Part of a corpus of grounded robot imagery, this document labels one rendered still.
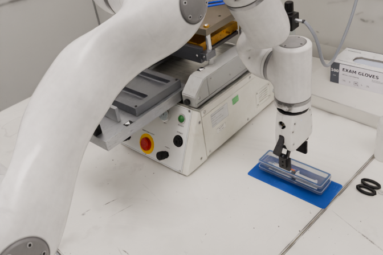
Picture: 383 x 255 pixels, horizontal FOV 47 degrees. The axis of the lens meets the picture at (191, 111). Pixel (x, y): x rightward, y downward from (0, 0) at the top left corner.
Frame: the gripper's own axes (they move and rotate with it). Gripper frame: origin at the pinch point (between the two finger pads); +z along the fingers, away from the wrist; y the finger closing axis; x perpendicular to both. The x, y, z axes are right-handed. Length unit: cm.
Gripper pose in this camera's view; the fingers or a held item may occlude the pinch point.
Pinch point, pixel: (293, 155)
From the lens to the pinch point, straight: 114.5
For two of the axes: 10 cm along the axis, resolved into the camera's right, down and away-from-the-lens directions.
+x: -7.3, -2.8, 6.2
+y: 6.6, -4.8, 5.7
